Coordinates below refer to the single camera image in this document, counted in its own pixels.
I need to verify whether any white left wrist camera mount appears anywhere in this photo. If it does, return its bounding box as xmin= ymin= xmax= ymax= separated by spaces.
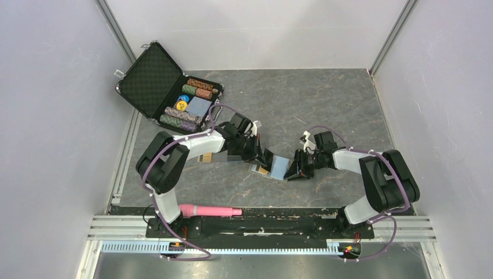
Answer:
xmin=250 ymin=120 xmax=262 ymax=137

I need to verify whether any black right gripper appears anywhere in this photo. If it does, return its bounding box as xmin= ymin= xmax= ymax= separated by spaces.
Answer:
xmin=284 ymin=149 xmax=324 ymax=181

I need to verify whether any beige card holder wallet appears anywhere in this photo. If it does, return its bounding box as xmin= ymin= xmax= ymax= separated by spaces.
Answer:
xmin=249 ymin=156 xmax=292 ymax=181

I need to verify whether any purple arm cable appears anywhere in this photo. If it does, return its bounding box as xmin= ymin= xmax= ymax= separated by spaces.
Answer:
xmin=308 ymin=125 xmax=412 ymax=262
xmin=139 ymin=103 xmax=241 ymax=262

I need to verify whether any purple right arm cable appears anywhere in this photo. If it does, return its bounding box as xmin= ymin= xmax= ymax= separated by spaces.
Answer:
xmin=308 ymin=125 xmax=412 ymax=262

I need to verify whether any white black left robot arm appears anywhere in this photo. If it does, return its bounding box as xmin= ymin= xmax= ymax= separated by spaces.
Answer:
xmin=135 ymin=113 xmax=274 ymax=237

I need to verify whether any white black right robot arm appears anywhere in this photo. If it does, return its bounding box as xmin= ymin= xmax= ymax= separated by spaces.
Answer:
xmin=284 ymin=131 xmax=420 ymax=237

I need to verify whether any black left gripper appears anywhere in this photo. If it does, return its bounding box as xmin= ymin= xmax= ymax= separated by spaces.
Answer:
xmin=234 ymin=134 xmax=267 ymax=167

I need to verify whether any pink cylindrical marker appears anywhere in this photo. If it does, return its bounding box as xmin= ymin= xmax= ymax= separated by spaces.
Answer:
xmin=179 ymin=204 xmax=242 ymax=217

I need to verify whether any black poker chip case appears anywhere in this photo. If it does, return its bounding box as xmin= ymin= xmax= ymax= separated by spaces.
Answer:
xmin=115 ymin=41 xmax=224 ymax=134

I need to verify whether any clear acrylic card tray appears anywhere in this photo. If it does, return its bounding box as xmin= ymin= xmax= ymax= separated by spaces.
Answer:
xmin=211 ymin=152 xmax=228 ymax=163

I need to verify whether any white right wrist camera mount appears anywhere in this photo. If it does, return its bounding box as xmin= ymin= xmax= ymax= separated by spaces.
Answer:
xmin=300 ymin=131 xmax=316 ymax=153

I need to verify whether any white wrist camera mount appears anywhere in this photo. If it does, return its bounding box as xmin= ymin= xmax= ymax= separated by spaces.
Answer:
xmin=300 ymin=131 xmax=316 ymax=153
xmin=250 ymin=120 xmax=262 ymax=137

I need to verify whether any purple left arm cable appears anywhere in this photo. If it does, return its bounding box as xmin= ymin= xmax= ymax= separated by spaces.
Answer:
xmin=139 ymin=103 xmax=241 ymax=262

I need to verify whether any gold credit card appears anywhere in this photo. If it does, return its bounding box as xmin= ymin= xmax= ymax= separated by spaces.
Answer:
xmin=250 ymin=165 xmax=270 ymax=176
xmin=197 ymin=153 xmax=213 ymax=163

